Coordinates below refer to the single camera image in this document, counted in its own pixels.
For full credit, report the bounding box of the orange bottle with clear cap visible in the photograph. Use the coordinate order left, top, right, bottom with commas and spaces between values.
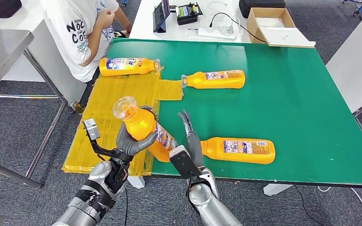
199, 137, 276, 165
112, 96, 179, 163
99, 57, 162, 78
181, 70, 246, 90

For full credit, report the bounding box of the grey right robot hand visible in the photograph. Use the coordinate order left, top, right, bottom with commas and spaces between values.
178, 109, 205, 170

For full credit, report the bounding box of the black handheld device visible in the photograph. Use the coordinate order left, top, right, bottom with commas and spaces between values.
175, 2, 204, 26

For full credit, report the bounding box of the green topped table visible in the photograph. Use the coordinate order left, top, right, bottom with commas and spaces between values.
61, 38, 362, 197

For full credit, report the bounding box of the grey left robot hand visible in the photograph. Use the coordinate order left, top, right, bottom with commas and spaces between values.
115, 106, 159, 163

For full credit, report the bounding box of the black power cable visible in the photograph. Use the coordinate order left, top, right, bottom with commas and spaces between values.
209, 12, 268, 44

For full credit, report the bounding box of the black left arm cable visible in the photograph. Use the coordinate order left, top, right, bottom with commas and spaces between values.
123, 187, 130, 226

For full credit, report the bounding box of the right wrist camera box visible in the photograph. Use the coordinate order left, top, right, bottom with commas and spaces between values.
169, 145, 202, 180

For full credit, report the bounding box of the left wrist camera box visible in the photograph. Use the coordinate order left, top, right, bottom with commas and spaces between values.
82, 118, 101, 142

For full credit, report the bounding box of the black bag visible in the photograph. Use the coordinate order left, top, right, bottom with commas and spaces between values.
0, 0, 22, 24

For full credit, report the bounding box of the person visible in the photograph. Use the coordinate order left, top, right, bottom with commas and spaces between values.
40, 0, 132, 83

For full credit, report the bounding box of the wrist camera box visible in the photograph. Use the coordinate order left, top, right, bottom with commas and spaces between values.
169, 145, 202, 180
82, 118, 101, 142

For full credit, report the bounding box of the yellow plastic film sheet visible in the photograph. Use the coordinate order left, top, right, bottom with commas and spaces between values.
61, 64, 183, 178

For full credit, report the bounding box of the white table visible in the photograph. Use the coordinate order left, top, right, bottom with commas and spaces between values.
324, 4, 362, 164
0, 0, 89, 104
127, 0, 254, 44

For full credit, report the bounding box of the white floor cable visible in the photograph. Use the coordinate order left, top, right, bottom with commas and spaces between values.
317, 186, 362, 213

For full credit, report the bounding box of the person's right hand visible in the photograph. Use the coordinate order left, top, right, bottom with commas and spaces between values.
96, 8, 116, 29

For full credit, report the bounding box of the white power strip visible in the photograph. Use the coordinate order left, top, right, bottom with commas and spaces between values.
186, 26, 237, 41

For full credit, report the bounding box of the black tablet on stand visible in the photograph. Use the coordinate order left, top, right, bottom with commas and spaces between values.
153, 0, 171, 34

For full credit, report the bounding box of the black floor cable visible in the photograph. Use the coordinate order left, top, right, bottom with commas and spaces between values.
293, 186, 324, 226

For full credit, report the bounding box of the black case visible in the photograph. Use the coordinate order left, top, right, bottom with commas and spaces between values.
239, 0, 286, 19

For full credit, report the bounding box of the open cardboard box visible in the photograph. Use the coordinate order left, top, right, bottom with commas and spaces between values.
247, 8, 316, 49

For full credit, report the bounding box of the steel table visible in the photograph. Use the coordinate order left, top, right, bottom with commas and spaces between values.
0, 29, 68, 190

